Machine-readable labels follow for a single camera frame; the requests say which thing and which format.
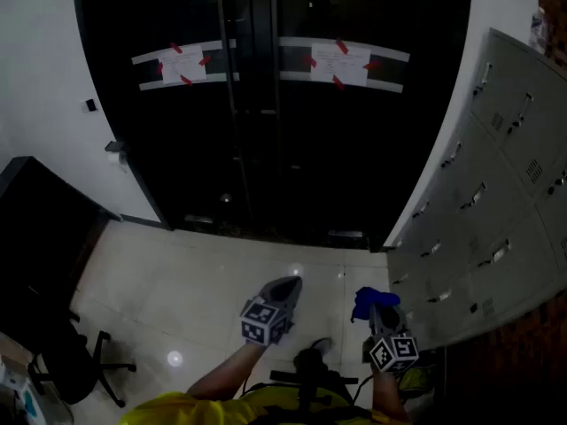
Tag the person's right forearm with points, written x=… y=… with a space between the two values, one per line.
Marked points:
x=390 y=394

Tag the black office chair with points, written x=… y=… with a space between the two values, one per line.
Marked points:
x=71 y=370

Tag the dark glass door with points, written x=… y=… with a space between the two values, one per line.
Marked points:
x=363 y=157
x=177 y=149

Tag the white paper notice red tape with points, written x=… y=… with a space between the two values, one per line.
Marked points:
x=340 y=64
x=182 y=64

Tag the white and teal clutter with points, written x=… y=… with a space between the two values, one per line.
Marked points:
x=20 y=396

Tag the black desk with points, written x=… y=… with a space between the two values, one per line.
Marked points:
x=40 y=237

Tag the grey metal locker cabinet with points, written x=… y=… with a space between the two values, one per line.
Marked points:
x=478 y=219

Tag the person's yellow shirt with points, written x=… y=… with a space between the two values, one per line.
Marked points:
x=177 y=410

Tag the blue cleaning cloth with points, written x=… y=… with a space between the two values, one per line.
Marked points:
x=371 y=300

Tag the person's grey shoe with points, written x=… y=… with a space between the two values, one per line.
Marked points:
x=322 y=345

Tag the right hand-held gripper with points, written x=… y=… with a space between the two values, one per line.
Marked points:
x=393 y=341

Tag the black chest mount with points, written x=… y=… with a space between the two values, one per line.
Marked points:
x=312 y=379

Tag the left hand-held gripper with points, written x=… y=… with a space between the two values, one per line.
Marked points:
x=266 y=314

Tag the white wall sheet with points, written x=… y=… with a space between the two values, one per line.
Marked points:
x=538 y=31

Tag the yellow-green bag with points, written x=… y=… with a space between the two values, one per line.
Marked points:
x=416 y=379

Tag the person's left forearm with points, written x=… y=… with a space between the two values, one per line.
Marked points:
x=226 y=372

